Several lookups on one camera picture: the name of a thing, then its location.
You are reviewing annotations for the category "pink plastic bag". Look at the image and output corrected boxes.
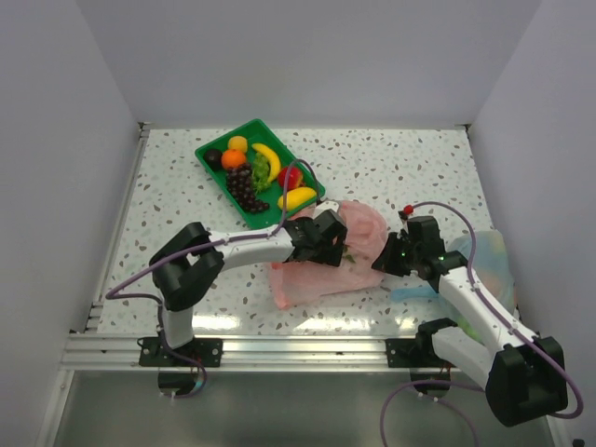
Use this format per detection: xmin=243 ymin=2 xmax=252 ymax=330
xmin=269 ymin=200 xmax=387 ymax=309

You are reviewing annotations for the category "yellow mango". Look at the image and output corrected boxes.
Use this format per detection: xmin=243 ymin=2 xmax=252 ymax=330
xmin=278 ymin=186 xmax=317 ymax=211

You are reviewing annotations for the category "red apple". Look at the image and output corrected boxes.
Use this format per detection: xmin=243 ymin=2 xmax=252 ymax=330
xmin=278 ymin=167 xmax=305 ymax=191

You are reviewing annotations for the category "green grape bunch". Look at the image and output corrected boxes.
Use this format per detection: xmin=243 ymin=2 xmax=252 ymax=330
xmin=251 ymin=153 xmax=271 ymax=194

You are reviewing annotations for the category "dark purple grape bunch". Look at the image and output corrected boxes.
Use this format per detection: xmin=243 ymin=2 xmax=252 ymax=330
xmin=226 ymin=163 xmax=269 ymax=214

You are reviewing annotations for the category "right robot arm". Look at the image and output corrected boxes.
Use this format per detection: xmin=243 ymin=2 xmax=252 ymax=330
xmin=372 ymin=213 xmax=568 ymax=427

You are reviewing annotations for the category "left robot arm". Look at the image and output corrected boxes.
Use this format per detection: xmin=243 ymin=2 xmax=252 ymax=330
xmin=150 ymin=210 xmax=347 ymax=366

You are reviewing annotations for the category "blue plastic bag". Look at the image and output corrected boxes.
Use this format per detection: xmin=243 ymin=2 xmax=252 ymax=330
xmin=390 ymin=230 xmax=519 ymax=343

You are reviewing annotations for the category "small yellow orange fruit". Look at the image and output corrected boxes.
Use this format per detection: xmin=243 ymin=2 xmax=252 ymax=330
xmin=227 ymin=135 xmax=248 ymax=153

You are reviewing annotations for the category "green plastic tray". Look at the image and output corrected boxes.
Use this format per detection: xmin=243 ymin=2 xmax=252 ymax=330
xmin=195 ymin=119 xmax=325 ymax=229

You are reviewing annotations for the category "yellow banana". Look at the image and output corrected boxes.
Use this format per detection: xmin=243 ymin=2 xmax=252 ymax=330
xmin=251 ymin=142 xmax=281 ymax=183

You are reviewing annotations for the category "dark purple plum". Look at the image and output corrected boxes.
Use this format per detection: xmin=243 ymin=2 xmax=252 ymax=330
xmin=203 ymin=148 xmax=223 ymax=171

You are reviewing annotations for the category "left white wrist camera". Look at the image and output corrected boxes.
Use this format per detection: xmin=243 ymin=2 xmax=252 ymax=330
xmin=313 ymin=200 xmax=341 ymax=217

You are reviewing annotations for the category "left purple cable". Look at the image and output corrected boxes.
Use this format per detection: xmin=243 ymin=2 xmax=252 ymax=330
xmin=104 ymin=158 xmax=327 ymax=401

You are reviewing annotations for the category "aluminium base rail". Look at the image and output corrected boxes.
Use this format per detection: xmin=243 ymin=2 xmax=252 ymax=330
xmin=60 ymin=331 xmax=546 ymax=373

